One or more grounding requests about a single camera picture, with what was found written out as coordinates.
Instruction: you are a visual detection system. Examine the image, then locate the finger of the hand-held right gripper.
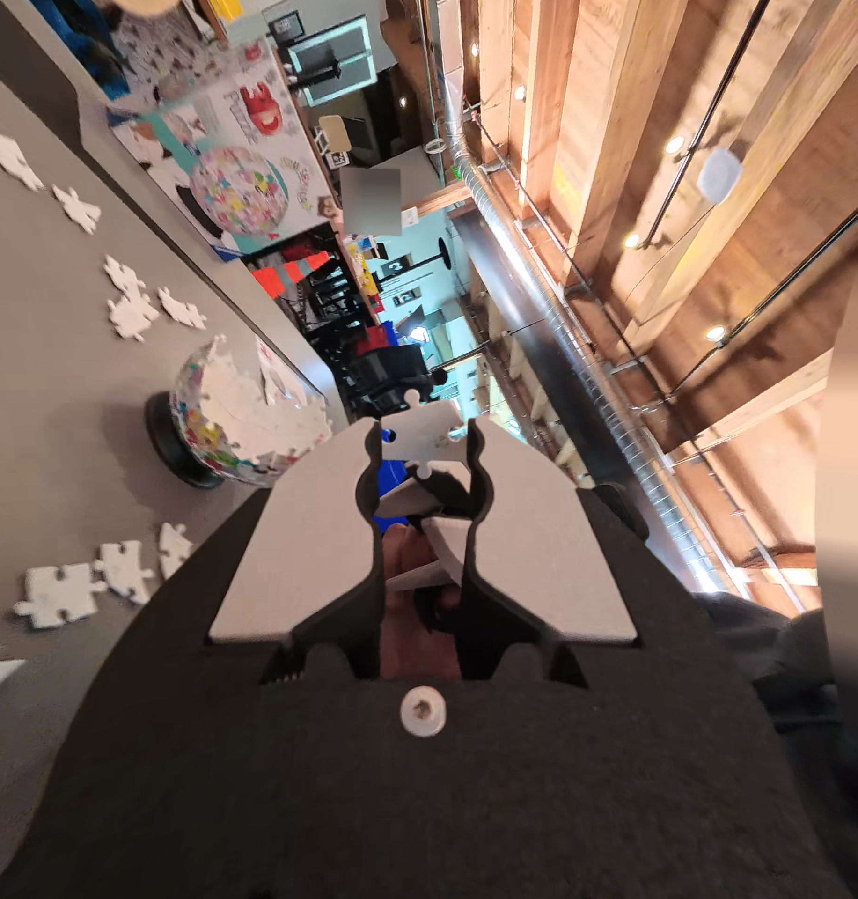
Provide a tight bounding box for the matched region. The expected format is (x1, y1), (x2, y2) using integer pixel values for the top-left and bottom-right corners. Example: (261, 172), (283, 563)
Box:
(419, 516), (476, 592)
(379, 471), (472, 521)

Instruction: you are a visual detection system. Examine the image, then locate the partly built white puzzle ball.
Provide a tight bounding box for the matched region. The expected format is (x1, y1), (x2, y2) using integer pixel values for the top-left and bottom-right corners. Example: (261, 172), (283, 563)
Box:
(172, 335), (333, 488)

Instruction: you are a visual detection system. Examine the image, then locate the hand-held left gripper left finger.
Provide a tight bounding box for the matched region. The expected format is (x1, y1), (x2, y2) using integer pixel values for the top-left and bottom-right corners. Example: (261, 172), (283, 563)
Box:
(209, 418), (388, 661)

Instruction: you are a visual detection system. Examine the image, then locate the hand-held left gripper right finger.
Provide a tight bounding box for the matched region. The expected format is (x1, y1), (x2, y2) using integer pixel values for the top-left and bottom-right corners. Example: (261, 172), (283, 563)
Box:
(464, 418), (640, 661)

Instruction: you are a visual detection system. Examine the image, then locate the black office chair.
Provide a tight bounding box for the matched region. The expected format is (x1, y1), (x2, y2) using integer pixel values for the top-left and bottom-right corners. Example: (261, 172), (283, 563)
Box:
(317, 345), (447, 418)

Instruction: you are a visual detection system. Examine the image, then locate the orange object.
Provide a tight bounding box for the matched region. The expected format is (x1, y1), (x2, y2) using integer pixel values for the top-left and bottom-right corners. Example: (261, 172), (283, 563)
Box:
(254, 248), (334, 299)

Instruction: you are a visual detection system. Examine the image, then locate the white ceiling lamp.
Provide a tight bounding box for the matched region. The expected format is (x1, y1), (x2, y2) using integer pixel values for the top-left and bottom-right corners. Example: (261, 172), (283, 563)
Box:
(696, 145), (744, 203)

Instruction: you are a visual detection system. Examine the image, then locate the colourful puzzle ball box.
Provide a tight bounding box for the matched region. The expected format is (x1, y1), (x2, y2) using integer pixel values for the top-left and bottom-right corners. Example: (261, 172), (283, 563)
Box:
(106, 36), (348, 262)

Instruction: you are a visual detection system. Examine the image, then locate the puzzle pieces group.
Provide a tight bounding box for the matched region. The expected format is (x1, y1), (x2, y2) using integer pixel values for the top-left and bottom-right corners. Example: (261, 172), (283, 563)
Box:
(0, 117), (208, 342)

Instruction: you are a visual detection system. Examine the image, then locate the silver ventilation duct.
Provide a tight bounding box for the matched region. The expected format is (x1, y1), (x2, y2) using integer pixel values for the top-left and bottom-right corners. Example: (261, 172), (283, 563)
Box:
(436, 85), (746, 598)

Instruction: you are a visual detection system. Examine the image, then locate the black ball stand ring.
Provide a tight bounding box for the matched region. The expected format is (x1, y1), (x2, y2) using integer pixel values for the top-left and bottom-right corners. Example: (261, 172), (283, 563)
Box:
(144, 390), (227, 491)

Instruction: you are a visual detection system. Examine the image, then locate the person's right hand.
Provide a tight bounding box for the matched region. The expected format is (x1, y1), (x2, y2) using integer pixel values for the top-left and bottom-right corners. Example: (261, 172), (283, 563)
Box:
(380, 527), (447, 678)

